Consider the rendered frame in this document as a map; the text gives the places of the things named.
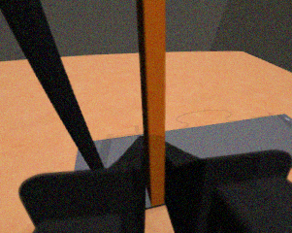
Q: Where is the orange-brown handle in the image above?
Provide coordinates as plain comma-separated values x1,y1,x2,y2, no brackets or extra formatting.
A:
136,0,166,207

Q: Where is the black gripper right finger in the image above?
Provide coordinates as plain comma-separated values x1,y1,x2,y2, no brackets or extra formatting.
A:
164,141,292,233

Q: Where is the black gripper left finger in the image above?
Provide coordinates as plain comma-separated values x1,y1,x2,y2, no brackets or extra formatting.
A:
18,136,146,233

